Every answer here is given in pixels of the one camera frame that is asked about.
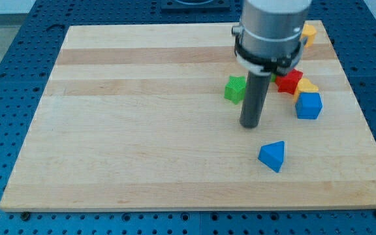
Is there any yellow heart block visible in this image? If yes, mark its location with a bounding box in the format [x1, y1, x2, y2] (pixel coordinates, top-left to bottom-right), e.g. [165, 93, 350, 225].
[293, 78, 319, 102]

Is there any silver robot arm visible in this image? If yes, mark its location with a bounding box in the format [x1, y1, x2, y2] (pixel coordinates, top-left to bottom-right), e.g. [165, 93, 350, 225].
[231, 0, 311, 76]

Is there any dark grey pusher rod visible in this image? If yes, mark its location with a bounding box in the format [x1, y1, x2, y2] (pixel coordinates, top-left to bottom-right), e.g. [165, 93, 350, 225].
[240, 72, 271, 129]

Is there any red star block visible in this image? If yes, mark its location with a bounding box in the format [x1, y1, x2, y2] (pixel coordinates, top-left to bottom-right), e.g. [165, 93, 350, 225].
[275, 69, 303, 95]

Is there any blue cube block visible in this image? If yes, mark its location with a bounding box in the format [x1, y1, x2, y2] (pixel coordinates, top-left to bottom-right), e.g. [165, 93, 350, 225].
[295, 93, 322, 119]

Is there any wooden board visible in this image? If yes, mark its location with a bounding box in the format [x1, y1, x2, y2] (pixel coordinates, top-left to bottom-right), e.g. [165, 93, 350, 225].
[0, 21, 376, 212]

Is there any yellow hexagon block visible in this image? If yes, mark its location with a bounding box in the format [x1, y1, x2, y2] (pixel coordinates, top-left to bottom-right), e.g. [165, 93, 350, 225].
[300, 23, 317, 48]

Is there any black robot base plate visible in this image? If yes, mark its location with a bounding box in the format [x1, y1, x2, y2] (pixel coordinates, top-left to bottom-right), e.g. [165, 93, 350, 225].
[160, 0, 232, 12]

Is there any green star block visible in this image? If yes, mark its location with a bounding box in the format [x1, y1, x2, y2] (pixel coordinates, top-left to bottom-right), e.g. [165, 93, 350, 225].
[224, 76, 246, 104]

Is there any blue triangle block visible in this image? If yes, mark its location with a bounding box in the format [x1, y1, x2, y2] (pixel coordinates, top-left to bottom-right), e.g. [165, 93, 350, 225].
[258, 141, 285, 173]

